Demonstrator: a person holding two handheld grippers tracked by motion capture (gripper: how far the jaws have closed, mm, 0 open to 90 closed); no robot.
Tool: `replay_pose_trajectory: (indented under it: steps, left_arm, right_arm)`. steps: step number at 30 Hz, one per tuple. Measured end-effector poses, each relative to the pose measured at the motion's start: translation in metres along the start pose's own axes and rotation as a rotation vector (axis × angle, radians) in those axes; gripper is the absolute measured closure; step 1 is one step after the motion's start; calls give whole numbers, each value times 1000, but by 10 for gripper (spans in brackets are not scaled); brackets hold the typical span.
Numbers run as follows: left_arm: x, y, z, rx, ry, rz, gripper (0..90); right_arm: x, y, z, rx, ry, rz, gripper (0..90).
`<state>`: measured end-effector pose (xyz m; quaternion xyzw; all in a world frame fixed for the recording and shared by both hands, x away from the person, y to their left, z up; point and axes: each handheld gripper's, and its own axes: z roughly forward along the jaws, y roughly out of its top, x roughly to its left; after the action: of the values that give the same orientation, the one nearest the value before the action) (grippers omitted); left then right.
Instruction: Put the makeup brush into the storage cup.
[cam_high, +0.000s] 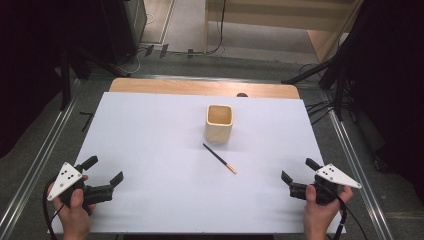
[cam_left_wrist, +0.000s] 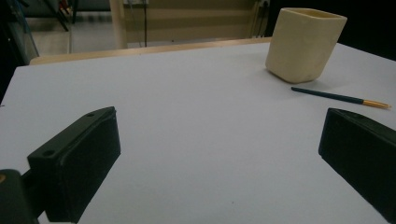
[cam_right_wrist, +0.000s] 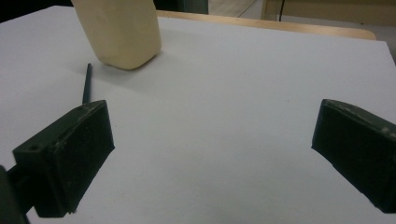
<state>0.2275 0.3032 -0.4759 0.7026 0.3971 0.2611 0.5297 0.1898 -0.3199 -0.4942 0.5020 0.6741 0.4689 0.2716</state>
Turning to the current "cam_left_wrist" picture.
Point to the beige wooden table leg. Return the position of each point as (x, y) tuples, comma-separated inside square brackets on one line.
[(118, 23)]

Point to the black metal stand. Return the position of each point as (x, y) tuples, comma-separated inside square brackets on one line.
[(18, 28)]

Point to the dark green pen gold tip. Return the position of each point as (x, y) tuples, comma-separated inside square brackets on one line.
[(336, 97)]

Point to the cream square cup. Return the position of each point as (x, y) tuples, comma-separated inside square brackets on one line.
[(302, 46)]

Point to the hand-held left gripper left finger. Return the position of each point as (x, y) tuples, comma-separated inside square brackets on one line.
[(77, 158)]

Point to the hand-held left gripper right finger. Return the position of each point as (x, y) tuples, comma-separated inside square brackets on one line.
[(361, 149)]

